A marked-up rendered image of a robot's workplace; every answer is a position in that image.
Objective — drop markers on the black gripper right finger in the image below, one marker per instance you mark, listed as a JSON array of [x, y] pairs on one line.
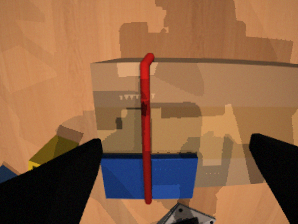
[[278, 163]]

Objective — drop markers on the red strap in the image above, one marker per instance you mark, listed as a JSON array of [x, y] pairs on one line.
[[146, 126]]

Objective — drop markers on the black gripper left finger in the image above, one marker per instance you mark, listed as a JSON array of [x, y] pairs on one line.
[[55, 192]]

